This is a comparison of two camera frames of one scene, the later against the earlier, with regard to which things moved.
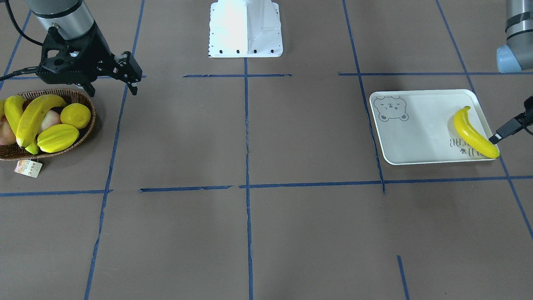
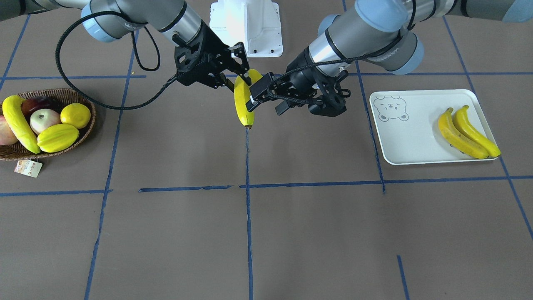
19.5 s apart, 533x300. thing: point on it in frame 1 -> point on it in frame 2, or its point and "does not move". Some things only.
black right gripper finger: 90,89 -> 229,84
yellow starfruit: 56,138 does not move
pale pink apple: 51,118 does not move
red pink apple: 7,137 does not move
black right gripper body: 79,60 -> 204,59
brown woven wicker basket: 14,152 does not move
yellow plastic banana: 14,106 -> 242,97
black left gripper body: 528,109 -> 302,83
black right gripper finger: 125,68 -> 239,52
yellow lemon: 77,114 does not move
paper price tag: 28,168 does not move
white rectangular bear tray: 417,126 does not move
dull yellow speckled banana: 32,116 -> 458,139
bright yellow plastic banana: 474,139 does not move
